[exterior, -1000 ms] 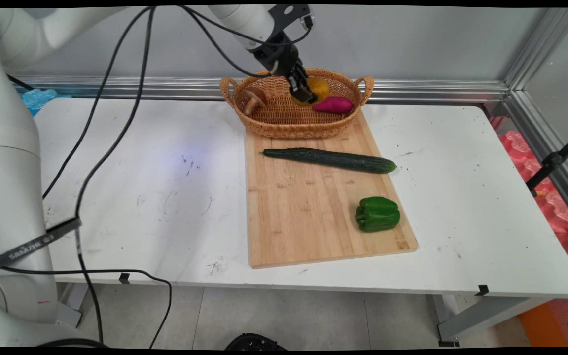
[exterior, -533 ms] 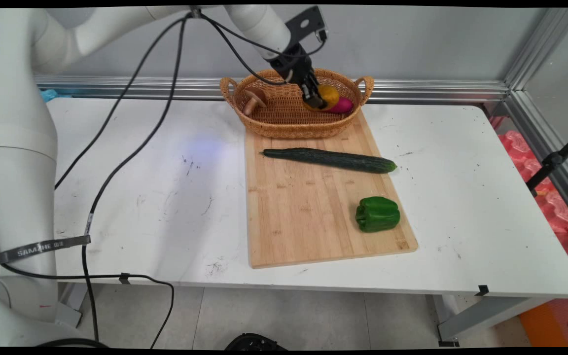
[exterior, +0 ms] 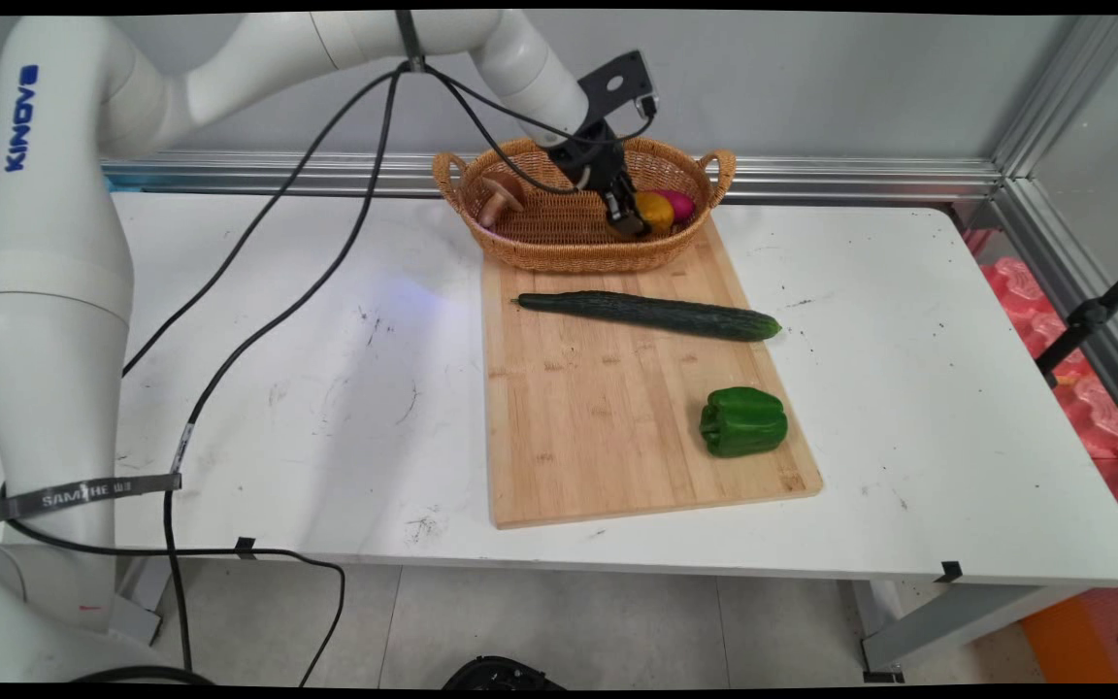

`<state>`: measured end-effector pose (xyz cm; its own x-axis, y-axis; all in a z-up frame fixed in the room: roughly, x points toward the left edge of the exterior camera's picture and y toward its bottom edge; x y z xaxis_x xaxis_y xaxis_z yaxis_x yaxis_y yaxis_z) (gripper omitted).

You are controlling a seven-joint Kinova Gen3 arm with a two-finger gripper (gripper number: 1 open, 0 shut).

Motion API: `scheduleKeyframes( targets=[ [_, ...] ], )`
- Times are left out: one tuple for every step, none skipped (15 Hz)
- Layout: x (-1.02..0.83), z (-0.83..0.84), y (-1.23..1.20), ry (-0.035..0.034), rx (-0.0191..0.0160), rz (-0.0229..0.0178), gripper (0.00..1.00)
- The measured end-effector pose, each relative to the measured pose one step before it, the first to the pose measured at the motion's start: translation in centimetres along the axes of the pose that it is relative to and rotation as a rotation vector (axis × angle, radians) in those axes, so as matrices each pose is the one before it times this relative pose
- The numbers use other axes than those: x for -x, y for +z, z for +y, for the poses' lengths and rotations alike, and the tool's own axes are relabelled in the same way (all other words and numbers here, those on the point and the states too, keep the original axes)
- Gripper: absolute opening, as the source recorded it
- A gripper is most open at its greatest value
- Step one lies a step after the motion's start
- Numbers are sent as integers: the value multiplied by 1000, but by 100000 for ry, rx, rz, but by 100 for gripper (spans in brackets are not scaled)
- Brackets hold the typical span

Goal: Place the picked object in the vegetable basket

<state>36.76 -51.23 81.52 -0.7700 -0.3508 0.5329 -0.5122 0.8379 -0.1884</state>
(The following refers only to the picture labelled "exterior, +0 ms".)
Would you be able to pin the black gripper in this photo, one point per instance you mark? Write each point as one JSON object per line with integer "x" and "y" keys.
{"x": 590, "y": 155}

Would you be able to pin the yellow-brown toy potato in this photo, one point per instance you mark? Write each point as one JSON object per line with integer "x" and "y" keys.
{"x": 656, "y": 214}

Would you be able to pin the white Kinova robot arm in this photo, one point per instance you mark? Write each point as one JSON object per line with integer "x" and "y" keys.
{"x": 54, "y": 291}

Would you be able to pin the purple toy sweet potato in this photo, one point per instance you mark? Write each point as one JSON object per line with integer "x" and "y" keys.
{"x": 681, "y": 204}

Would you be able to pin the woven wicker basket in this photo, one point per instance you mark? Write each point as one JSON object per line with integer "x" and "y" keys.
{"x": 569, "y": 248}

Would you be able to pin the dark green cucumber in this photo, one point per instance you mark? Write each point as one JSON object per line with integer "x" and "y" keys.
{"x": 656, "y": 314}

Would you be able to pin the brown toy mushroom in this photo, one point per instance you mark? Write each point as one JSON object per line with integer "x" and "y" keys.
{"x": 501, "y": 192}

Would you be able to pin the bamboo cutting board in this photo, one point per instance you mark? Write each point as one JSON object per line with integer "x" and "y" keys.
{"x": 617, "y": 408}

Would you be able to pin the green bell pepper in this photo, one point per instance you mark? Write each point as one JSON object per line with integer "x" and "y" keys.
{"x": 743, "y": 422}

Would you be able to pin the black tripod stand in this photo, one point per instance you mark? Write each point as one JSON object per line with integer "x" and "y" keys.
{"x": 1088, "y": 316}

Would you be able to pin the black round floor object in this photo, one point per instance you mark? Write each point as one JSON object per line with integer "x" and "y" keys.
{"x": 501, "y": 675}

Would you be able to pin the black table edge clip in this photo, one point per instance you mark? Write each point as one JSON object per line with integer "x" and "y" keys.
{"x": 245, "y": 548}
{"x": 950, "y": 572}

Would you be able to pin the red foam mat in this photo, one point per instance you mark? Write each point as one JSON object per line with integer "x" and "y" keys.
{"x": 1098, "y": 417}

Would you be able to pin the grey metal table leg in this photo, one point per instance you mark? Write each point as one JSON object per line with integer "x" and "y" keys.
{"x": 947, "y": 626}

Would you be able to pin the orange floor mat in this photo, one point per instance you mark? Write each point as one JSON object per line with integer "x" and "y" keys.
{"x": 1068, "y": 646}

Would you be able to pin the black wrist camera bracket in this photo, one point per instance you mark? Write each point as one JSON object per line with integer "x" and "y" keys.
{"x": 617, "y": 85}

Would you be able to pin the horizontal aluminium frame rail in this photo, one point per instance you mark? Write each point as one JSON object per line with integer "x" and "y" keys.
{"x": 860, "y": 178}

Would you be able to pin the slanted aluminium frame rail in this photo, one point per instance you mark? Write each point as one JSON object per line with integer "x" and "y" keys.
{"x": 1073, "y": 282}

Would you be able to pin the aluminium frame corner post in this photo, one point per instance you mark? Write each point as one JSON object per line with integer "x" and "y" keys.
{"x": 1068, "y": 92}

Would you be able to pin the grey table leg bracket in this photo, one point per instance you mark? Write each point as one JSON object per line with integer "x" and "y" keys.
{"x": 142, "y": 607}

